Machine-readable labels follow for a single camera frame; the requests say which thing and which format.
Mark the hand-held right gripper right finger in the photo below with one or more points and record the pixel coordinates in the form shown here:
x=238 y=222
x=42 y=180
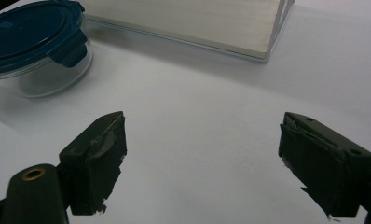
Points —
x=322 y=165

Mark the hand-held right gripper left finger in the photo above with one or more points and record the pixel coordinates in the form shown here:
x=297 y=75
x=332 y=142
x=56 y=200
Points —
x=95 y=161

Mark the white framed wooden shelf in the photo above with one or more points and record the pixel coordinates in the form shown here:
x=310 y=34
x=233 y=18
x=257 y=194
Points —
x=205 y=25

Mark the round container with blue lid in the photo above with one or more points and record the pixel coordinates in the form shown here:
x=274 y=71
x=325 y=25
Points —
x=34 y=46

